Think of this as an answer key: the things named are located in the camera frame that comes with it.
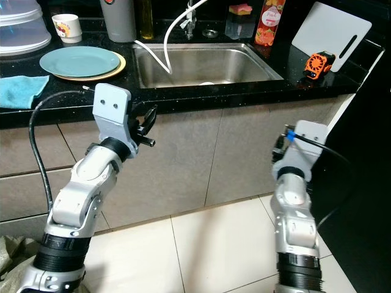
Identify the white cutting board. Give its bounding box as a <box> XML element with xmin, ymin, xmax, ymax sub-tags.
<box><xmin>291</xmin><ymin>1</ymin><xmax>373</xmax><ymax>73</ymax></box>

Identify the orange black small fan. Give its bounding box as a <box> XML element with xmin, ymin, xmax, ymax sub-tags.
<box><xmin>304</xmin><ymin>52</ymin><xmax>337</xmax><ymax>80</ymax></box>

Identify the dark side cabinet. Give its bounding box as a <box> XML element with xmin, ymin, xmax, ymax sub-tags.
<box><xmin>309</xmin><ymin>40</ymin><xmax>391</xmax><ymax>293</ymax></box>

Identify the clear plastic sponge box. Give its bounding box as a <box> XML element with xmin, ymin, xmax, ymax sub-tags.
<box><xmin>225</xmin><ymin>12</ymin><xmax>257</xmax><ymax>40</ymax></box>

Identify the light blue towel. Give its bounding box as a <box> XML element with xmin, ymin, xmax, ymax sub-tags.
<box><xmin>0</xmin><ymin>75</ymin><xmax>51</xmax><ymax>110</ymax></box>

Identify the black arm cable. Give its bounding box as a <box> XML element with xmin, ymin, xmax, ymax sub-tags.
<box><xmin>29</xmin><ymin>92</ymin><xmax>98</xmax><ymax>220</ymax></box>
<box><xmin>293</xmin><ymin>134</ymin><xmax>358</xmax><ymax>168</ymax></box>

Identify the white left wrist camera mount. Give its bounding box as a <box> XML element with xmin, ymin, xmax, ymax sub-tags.
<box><xmin>93</xmin><ymin>84</ymin><xmax>135</xmax><ymax>153</ymax></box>

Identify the yellow plate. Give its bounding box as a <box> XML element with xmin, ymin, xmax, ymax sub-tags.
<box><xmin>61</xmin><ymin>54</ymin><xmax>127</xmax><ymax>82</ymax></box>

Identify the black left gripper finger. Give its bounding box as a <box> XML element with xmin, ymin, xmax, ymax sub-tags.
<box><xmin>138</xmin><ymin>105</ymin><xmax>158</xmax><ymax>131</ymax></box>

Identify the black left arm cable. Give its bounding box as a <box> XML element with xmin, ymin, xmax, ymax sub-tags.
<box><xmin>29</xmin><ymin>92</ymin><xmax>98</xmax><ymax>220</ymax></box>

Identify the grey drawer front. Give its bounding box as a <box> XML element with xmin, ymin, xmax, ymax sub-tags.
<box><xmin>0</xmin><ymin>171</ymin><xmax>77</xmax><ymax>222</ymax></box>
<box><xmin>0</xmin><ymin>125</ymin><xmax>65</xmax><ymax>178</ymax></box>

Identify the white printed cup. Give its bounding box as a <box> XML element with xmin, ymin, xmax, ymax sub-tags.
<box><xmin>52</xmin><ymin>13</ymin><xmax>82</xmax><ymax>44</ymax></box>

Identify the yellow oil bottle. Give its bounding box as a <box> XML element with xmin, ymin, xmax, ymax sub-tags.
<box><xmin>138</xmin><ymin>0</ymin><xmax>155</xmax><ymax>40</ymax></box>

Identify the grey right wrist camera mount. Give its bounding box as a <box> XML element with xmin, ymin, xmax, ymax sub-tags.
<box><xmin>274</xmin><ymin>120</ymin><xmax>329</xmax><ymax>178</ymax></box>

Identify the light blue plate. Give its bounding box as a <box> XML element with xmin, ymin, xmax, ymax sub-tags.
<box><xmin>39</xmin><ymin>46</ymin><xmax>122</xmax><ymax>78</ymax></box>

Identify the pink yellow sponge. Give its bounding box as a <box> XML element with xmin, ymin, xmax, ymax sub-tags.
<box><xmin>229</xmin><ymin>3</ymin><xmax>254</xmax><ymax>15</ymax></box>

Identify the red peach soap bottle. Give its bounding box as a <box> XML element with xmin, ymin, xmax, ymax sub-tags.
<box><xmin>255</xmin><ymin>0</ymin><xmax>287</xmax><ymax>47</ymax></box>

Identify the stainless steel sink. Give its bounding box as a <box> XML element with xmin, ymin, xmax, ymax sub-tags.
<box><xmin>133</xmin><ymin>42</ymin><xmax>285</xmax><ymax>89</ymax></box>

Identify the white flexible hose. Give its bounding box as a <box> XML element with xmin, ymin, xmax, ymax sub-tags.
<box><xmin>134</xmin><ymin>0</ymin><xmax>211</xmax><ymax>73</ymax></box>

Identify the grey tumbler with red logo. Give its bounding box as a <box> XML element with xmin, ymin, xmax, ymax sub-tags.
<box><xmin>99</xmin><ymin>0</ymin><xmax>137</xmax><ymax>43</ymax></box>

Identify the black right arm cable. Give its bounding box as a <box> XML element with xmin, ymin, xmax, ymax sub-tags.
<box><xmin>293</xmin><ymin>134</ymin><xmax>358</xmax><ymax>168</ymax></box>

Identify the green woven sack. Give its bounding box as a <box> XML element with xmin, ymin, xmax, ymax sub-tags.
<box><xmin>0</xmin><ymin>235</ymin><xmax>49</xmax><ymax>293</ymax></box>

